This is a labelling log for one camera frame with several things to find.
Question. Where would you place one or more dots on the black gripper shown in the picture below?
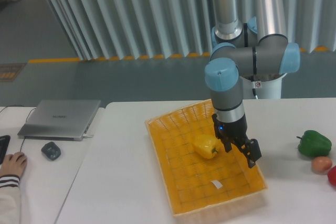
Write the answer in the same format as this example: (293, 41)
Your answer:
(235, 132)

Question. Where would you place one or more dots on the yellow bell pepper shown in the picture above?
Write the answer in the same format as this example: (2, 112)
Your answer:
(207, 146)

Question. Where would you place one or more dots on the striped sleeve forearm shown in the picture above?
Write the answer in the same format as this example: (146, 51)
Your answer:
(10, 199)

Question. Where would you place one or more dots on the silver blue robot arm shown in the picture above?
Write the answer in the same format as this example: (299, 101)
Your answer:
(240, 52)

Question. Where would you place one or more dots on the white label in basket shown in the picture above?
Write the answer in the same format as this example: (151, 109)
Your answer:
(217, 184)

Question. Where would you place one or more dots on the yellow woven basket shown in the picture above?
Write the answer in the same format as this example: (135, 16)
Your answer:
(187, 176)

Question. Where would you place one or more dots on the green bell pepper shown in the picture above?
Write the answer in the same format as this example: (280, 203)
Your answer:
(314, 144)

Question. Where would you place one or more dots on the red bell pepper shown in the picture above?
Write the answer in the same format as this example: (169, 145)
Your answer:
(332, 176)

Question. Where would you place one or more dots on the person's hand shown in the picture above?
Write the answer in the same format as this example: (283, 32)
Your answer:
(14, 164)

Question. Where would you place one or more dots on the orange onion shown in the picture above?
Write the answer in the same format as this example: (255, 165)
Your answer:
(321, 164)

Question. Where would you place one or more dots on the silver closed laptop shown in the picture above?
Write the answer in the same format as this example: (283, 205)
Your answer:
(60, 120)

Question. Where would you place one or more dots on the grey folding partition screen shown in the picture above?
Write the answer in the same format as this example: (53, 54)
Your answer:
(123, 29)

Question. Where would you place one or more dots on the dark grey small device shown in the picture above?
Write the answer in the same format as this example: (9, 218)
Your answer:
(51, 151)

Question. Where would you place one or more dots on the black keyboard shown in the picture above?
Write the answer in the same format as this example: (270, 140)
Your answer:
(4, 143)

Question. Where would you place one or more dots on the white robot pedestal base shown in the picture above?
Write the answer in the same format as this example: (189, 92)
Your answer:
(263, 87)

